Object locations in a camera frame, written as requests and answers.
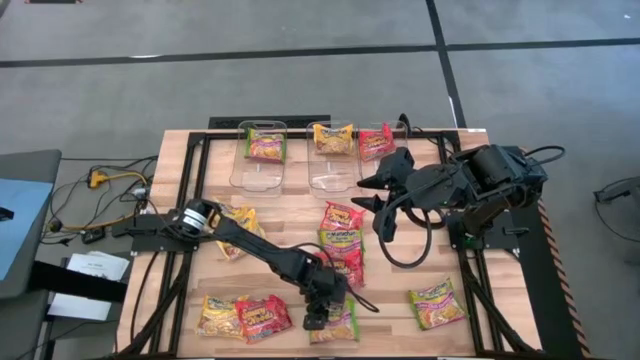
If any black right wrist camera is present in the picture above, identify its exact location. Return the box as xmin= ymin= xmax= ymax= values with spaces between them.
xmin=383 ymin=147 xmax=417 ymax=175

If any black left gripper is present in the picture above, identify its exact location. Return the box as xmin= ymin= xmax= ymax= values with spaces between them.
xmin=299 ymin=269 xmax=348 ymax=331

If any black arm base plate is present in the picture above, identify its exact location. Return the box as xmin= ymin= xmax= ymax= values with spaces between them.
xmin=446 ymin=209 xmax=521 ymax=251
xmin=130 ymin=213 xmax=204 ymax=253

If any yellow extension cord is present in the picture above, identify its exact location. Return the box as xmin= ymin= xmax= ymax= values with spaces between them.
xmin=47 ymin=168 xmax=151 ymax=234

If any lime chili shrimp ramen pack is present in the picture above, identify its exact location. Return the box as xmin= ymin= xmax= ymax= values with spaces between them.
xmin=407 ymin=277 xmax=469 ymax=331
xmin=317 ymin=227 xmax=366 ymax=261
xmin=243 ymin=127 xmax=287 ymax=164
xmin=308 ymin=294 xmax=361 ymax=345

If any yellow chicken ramen pack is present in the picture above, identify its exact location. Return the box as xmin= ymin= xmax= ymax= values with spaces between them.
xmin=312 ymin=123 xmax=354 ymax=155
xmin=213 ymin=199 xmax=266 ymax=261
xmin=194 ymin=294 xmax=249 ymax=341

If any red saucy noodles pack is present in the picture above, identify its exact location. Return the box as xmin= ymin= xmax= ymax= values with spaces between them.
xmin=319 ymin=201 xmax=367 ymax=232
xmin=314 ymin=249 xmax=366 ymax=290
xmin=358 ymin=123 xmax=397 ymax=162
xmin=234 ymin=294 xmax=294 ymax=344

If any blue sheet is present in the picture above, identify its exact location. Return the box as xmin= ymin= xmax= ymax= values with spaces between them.
xmin=0 ymin=178 xmax=54 ymax=281

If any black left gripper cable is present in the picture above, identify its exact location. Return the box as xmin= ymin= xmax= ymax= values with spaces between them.
xmin=292 ymin=242 xmax=380 ymax=314

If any black aluminium table frame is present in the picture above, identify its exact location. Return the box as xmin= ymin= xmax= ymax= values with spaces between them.
xmin=117 ymin=130 xmax=544 ymax=359

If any grey floor stand base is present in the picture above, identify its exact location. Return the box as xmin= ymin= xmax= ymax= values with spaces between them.
xmin=592 ymin=174 xmax=640 ymax=236

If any black floor cable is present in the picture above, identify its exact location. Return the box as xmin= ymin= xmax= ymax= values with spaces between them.
xmin=59 ymin=154 xmax=160 ymax=166

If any white paper sheet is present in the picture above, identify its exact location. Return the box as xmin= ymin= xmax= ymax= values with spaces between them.
xmin=47 ymin=292 xmax=112 ymax=322
xmin=66 ymin=251 xmax=130 ymax=282

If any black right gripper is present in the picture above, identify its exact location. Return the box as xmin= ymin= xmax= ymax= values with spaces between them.
xmin=350 ymin=169 xmax=420 ymax=214

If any clear plastic bin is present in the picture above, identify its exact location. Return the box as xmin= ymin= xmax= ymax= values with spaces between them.
xmin=305 ymin=121 xmax=360 ymax=195
xmin=356 ymin=121 xmax=409 ymax=187
xmin=228 ymin=119 xmax=289 ymax=194

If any black hazard striped board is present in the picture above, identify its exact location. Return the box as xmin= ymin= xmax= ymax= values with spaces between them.
xmin=502 ymin=144 xmax=592 ymax=359

